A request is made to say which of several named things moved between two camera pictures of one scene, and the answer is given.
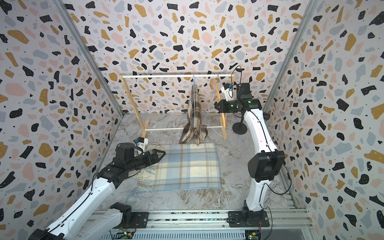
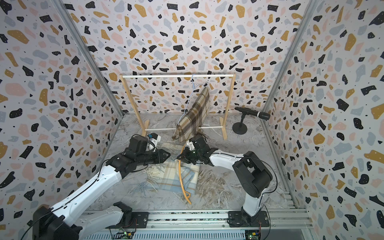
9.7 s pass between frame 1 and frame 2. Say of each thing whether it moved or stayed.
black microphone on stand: stayed
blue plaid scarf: moved
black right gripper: moved
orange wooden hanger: moved
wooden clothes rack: stayed
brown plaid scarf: moved
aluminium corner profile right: stayed
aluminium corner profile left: stayed
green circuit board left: stayed
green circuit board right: stayed
